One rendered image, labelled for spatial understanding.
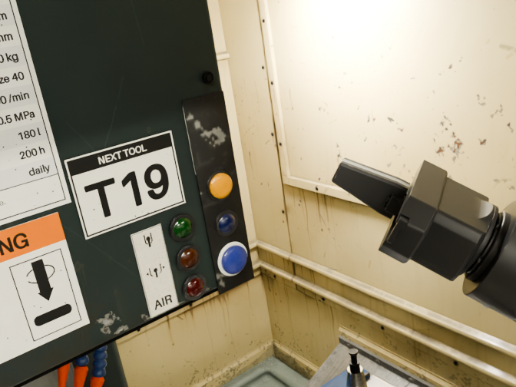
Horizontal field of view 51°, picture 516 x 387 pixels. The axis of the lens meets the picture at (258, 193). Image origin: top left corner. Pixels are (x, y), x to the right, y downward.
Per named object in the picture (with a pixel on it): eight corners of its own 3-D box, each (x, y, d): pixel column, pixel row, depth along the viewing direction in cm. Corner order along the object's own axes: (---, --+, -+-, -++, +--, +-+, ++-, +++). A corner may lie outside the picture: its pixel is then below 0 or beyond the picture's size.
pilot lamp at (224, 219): (239, 229, 55) (235, 210, 54) (220, 237, 54) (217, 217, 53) (236, 228, 55) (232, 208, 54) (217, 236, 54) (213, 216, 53)
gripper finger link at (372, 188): (345, 153, 46) (411, 186, 45) (330, 183, 48) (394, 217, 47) (340, 159, 45) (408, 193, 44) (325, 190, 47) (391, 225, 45)
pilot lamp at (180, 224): (196, 235, 52) (192, 213, 51) (176, 243, 51) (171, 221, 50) (193, 233, 52) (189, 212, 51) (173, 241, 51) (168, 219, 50)
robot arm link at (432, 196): (436, 136, 49) (564, 197, 47) (388, 219, 54) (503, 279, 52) (418, 183, 38) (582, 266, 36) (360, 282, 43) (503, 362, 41)
